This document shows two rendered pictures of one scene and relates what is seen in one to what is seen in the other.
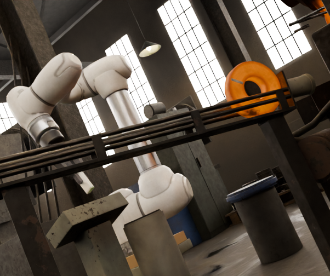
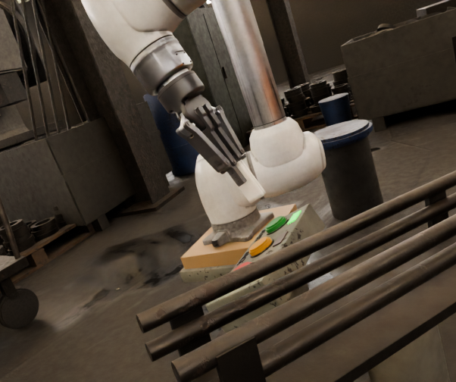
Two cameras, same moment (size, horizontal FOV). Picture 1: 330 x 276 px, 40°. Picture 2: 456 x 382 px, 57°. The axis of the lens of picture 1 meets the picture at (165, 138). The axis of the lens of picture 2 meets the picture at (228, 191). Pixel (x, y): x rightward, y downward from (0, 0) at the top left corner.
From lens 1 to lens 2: 0.88 m
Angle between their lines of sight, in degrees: 24
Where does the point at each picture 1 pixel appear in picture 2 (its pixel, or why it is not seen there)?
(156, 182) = (284, 145)
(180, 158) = (206, 67)
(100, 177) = (120, 84)
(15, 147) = not seen: outside the picture
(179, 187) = (316, 155)
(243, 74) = not seen: outside the picture
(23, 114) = (125, 31)
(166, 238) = not seen: hidden behind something
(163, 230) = not seen: hidden behind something
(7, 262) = (7, 174)
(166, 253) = (434, 349)
